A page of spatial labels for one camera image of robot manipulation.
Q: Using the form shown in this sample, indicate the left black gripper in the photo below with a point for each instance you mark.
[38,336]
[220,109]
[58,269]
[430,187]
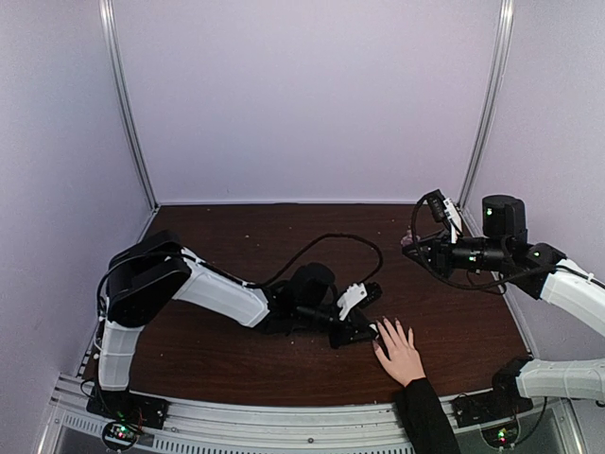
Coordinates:
[355,323]

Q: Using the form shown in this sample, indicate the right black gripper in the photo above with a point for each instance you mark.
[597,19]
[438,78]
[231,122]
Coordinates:
[440,252]

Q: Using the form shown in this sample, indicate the purple nail polish bottle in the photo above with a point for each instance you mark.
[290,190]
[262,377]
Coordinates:
[408,239]

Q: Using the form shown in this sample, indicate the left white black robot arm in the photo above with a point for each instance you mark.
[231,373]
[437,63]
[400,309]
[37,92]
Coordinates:
[144,278]

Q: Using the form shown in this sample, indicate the black sleeved forearm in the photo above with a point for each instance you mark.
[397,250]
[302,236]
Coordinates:
[422,417]

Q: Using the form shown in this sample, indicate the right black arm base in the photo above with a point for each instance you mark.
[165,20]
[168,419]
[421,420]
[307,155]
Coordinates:
[502,401]

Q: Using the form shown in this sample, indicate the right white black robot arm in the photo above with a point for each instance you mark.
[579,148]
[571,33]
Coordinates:
[503,256]

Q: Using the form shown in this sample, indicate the person's bare hand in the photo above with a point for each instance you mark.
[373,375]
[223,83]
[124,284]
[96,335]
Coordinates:
[397,353]

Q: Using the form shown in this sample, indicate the right green circuit board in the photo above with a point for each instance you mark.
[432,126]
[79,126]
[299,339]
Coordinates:
[501,437]

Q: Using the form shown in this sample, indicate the green circuit board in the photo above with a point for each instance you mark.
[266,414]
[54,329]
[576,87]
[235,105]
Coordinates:
[119,436]
[501,437]

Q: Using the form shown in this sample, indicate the left green circuit board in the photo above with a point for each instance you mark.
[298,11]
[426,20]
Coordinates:
[119,436]

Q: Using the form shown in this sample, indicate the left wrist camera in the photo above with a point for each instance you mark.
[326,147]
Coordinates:
[357,296]

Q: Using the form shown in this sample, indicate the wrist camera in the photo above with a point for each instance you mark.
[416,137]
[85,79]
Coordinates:
[445,212]
[357,296]

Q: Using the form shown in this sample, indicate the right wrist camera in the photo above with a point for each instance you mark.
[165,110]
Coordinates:
[445,212]

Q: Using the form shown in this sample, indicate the right aluminium corner post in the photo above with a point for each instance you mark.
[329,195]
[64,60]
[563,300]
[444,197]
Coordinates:
[501,51]

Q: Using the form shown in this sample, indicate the aluminium corner post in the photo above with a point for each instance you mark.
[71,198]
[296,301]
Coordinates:
[107,17]
[501,51]

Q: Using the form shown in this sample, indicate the aluminium front rail frame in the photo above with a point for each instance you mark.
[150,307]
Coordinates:
[205,427]

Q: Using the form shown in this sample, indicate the left aluminium corner post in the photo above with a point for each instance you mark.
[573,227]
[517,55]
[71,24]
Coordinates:
[107,17]

